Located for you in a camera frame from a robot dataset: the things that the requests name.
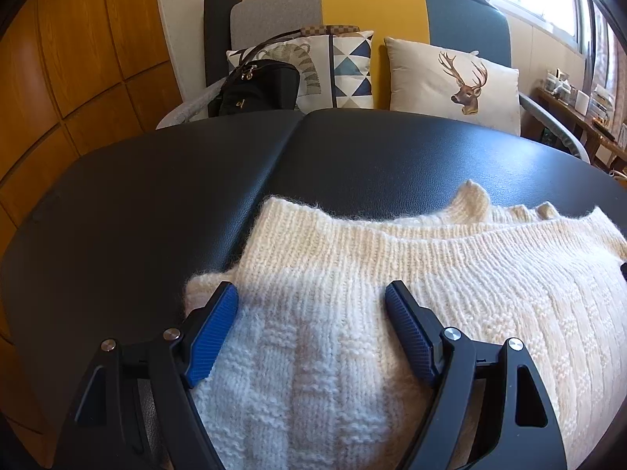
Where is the black handbag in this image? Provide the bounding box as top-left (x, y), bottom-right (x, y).
top-left (207, 60), bottom-right (300, 117)

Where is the window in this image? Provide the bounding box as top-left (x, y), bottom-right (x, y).
top-left (491, 0), bottom-right (620, 83)

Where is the orange wooden wardrobe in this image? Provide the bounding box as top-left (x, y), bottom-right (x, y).
top-left (0, 0), bottom-right (185, 466)

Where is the triangle pattern cushion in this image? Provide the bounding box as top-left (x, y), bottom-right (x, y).
top-left (330, 31), bottom-right (374, 109)

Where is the deer print cushion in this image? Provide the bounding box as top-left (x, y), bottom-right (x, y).
top-left (385, 37), bottom-right (521, 136)

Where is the striped cat print cushion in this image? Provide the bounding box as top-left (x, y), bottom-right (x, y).
top-left (227, 35), bottom-right (334, 114)

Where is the wooden side shelf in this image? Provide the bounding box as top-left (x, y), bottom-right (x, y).
top-left (531, 82), bottom-right (626, 174)

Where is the white knitted sweater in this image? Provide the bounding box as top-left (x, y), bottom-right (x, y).
top-left (184, 181), bottom-right (626, 469)

